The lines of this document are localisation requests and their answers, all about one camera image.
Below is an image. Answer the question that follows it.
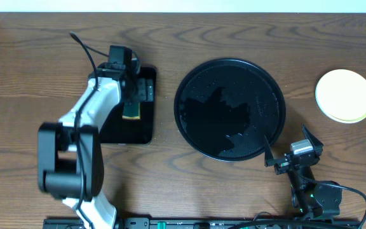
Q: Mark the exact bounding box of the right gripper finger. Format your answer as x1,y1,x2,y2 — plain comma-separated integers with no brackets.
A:
302,124,323,148
264,136,274,162

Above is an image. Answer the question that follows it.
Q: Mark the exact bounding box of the green yellow sponge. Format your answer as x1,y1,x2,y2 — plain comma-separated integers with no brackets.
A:
122,102,140,120

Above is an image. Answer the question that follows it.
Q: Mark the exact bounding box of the yellow plate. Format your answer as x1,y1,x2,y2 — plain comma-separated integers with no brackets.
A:
315,69,366,120

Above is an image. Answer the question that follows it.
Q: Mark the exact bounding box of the light green plate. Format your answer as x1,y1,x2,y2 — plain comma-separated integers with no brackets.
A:
317,103,366,124

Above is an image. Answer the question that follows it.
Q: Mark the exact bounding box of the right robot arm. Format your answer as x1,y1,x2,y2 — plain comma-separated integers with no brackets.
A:
263,125,342,220

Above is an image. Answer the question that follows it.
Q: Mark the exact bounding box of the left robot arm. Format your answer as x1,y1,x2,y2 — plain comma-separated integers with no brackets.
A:
37,67,157,228

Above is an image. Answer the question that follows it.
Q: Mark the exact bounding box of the black rectangular tray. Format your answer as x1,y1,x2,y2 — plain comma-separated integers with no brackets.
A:
100,66,157,144

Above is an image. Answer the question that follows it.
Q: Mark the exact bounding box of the round black tray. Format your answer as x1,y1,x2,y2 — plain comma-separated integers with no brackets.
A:
173,58,286,162

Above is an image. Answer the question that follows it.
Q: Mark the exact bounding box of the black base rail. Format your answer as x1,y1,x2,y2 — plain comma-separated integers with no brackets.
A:
42,217,362,229

